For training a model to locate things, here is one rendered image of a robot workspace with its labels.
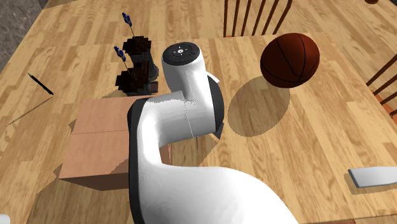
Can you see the brown cardboard box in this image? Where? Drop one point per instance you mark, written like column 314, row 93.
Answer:
column 99, row 145

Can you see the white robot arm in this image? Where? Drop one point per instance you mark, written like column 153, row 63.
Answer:
column 186, row 189

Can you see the black pen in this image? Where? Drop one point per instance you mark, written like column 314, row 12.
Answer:
column 40, row 83

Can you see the dark pot with blue flowers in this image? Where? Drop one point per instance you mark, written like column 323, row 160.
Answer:
column 133, row 81
column 136, row 45

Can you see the brown wooden spindle chair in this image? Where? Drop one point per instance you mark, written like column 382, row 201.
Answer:
column 386, row 93
column 246, row 18

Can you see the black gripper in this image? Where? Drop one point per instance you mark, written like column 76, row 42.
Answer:
column 152, row 77

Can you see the light wooden table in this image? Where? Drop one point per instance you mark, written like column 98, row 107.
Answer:
column 310, row 130

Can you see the brown basketball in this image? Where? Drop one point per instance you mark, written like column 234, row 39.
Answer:
column 290, row 60

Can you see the grey flat slab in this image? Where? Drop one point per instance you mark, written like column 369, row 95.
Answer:
column 375, row 176

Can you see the small brown round object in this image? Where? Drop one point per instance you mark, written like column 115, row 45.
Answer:
column 371, row 1

